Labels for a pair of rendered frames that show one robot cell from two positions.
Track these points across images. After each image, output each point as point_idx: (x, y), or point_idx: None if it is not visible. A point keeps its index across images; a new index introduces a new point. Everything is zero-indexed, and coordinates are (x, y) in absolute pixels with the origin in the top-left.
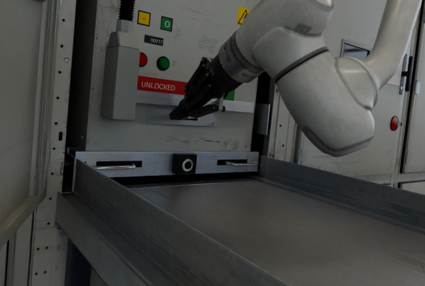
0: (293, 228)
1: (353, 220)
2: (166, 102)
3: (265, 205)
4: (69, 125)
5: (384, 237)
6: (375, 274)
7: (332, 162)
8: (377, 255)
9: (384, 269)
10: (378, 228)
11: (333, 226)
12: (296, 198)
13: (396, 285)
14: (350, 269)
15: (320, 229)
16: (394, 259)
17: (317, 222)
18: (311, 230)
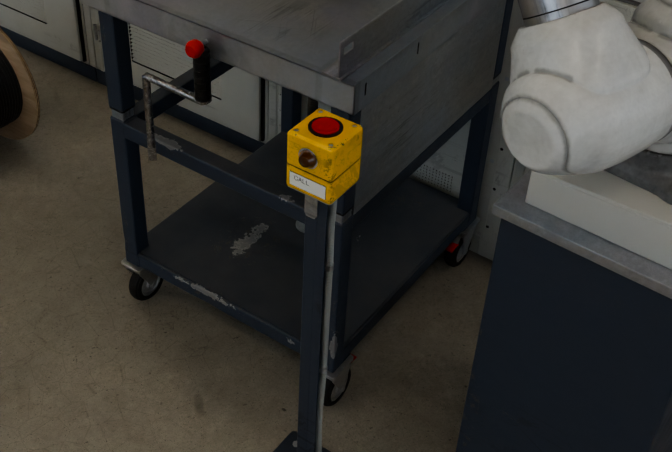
0: None
1: None
2: None
3: None
4: None
5: (351, 0)
6: None
7: None
8: None
9: None
10: (379, 0)
11: None
12: None
13: None
14: None
15: None
16: None
17: None
18: None
